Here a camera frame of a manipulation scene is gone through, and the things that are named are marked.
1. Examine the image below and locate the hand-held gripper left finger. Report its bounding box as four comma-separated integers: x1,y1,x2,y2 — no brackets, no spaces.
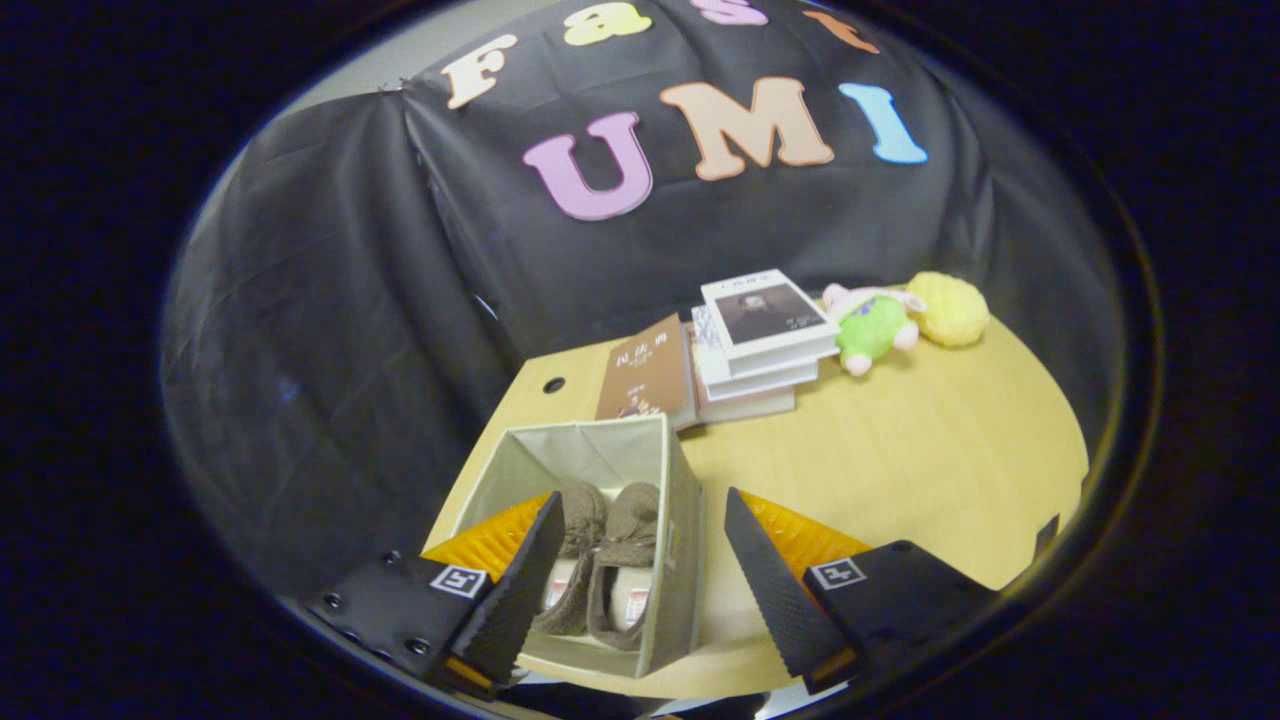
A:
300,490,567,696

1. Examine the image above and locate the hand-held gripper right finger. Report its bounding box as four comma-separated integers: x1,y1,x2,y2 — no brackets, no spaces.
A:
722,487,1001,696

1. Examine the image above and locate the brown fuzzy shoe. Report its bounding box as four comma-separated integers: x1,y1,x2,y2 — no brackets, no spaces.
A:
587,482,662,653
530,483,609,638

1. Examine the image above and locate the beige fabric storage box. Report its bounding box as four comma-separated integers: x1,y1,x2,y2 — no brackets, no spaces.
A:
445,413,706,681

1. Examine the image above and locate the brown cover book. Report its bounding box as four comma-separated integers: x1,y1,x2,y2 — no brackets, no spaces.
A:
595,314,698,432

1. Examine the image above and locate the white portrait cover book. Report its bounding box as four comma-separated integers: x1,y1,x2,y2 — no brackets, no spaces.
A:
700,268,841,377

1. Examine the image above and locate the green plush toy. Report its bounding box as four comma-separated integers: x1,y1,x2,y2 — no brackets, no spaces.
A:
822,283,927,378

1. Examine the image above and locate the black backdrop cloth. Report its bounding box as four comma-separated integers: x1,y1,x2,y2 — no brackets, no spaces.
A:
160,0,1121,601

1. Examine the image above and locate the yellow fluffy plush ball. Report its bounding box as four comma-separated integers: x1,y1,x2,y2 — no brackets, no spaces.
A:
905,271,991,349

